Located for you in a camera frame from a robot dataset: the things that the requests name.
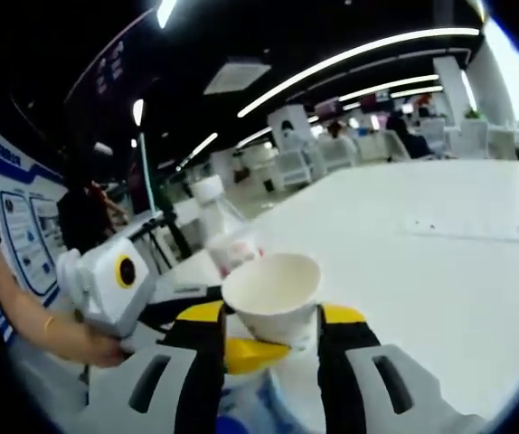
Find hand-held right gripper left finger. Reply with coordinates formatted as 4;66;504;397
82;301;227;434

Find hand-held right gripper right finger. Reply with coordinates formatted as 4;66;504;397
316;303;486;434

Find blue item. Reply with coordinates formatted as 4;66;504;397
216;368;290;434

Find white paper cup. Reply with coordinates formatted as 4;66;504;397
221;252;322;353

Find clear plastic bottle red label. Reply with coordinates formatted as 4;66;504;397
193;178;268;278

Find group of white office chairs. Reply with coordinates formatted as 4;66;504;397
277;117;519;191

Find person's left hand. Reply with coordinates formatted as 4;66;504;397
67;323;127;368

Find blue and white poster board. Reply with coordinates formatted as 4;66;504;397
0;128;67;297

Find hanging dark display screen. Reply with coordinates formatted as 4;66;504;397
93;39;128;95

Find ceiling air vent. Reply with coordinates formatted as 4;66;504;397
202;61;273;97

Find long curved ceiling light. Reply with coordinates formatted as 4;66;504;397
236;27;481;119

